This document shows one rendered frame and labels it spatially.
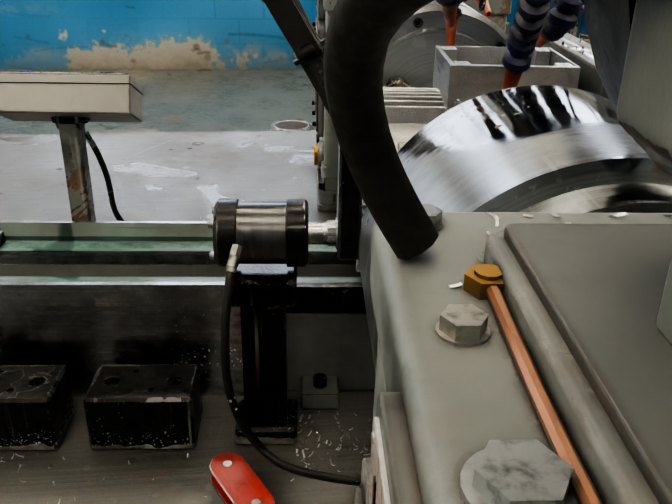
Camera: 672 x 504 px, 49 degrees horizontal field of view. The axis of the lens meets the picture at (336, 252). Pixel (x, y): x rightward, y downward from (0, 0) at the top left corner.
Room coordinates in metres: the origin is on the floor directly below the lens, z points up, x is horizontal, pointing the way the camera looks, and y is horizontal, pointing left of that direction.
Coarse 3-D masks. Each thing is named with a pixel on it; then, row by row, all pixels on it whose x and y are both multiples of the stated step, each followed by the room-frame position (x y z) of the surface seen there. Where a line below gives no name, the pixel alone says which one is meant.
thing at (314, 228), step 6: (312, 222) 0.59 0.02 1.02; (318, 222) 0.59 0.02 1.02; (324, 222) 0.59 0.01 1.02; (312, 228) 0.58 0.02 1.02; (318, 228) 0.58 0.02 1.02; (324, 228) 0.58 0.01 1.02; (312, 234) 0.58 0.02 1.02; (318, 234) 0.58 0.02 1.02; (324, 234) 0.58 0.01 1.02; (330, 234) 0.58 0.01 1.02; (312, 240) 0.58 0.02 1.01; (318, 240) 0.58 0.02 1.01; (324, 240) 0.58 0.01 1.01
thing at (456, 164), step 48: (480, 96) 0.51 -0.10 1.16; (528, 96) 0.48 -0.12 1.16; (576, 96) 0.48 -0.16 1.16; (432, 144) 0.47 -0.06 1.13; (480, 144) 0.42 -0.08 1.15; (528, 144) 0.40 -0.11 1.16; (576, 144) 0.38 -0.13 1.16; (624, 144) 0.38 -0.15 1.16; (432, 192) 0.40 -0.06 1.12; (480, 192) 0.36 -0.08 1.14; (528, 192) 0.35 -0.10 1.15; (576, 192) 0.35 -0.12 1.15; (624, 192) 0.34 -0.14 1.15
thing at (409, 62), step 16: (416, 16) 0.94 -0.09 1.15; (432, 16) 0.94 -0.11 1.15; (464, 16) 0.94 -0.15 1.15; (480, 16) 0.95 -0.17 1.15; (400, 32) 0.94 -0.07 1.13; (416, 32) 0.94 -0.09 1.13; (432, 32) 0.94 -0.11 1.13; (464, 32) 0.94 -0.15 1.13; (480, 32) 0.94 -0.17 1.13; (496, 32) 0.94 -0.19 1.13; (400, 48) 0.93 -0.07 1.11; (416, 48) 0.94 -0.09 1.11; (432, 48) 0.94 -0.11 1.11; (384, 64) 0.93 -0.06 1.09; (400, 64) 0.93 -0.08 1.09; (416, 64) 0.94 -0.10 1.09; (432, 64) 0.94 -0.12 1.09; (384, 80) 0.93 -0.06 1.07; (400, 80) 0.93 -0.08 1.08; (416, 80) 0.94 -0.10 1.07; (432, 80) 0.94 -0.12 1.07
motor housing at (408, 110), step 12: (384, 96) 0.71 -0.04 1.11; (396, 96) 0.71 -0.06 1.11; (408, 96) 0.71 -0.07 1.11; (420, 96) 0.71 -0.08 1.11; (432, 96) 0.71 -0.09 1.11; (396, 108) 0.69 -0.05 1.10; (408, 108) 0.69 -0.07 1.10; (420, 108) 0.69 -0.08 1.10; (432, 108) 0.69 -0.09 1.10; (444, 108) 0.69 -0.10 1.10; (396, 120) 0.69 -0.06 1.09; (408, 120) 0.69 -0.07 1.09; (420, 120) 0.69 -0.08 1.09; (396, 132) 0.68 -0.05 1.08; (408, 132) 0.68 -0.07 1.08; (396, 144) 0.67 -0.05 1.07
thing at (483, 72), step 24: (456, 48) 0.78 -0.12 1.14; (480, 48) 0.78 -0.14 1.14; (504, 48) 0.78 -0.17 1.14; (456, 72) 0.68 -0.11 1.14; (480, 72) 0.68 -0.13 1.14; (504, 72) 0.68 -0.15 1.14; (528, 72) 0.68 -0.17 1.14; (552, 72) 0.68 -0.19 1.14; (576, 72) 0.68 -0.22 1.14; (456, 96) 0.68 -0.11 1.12
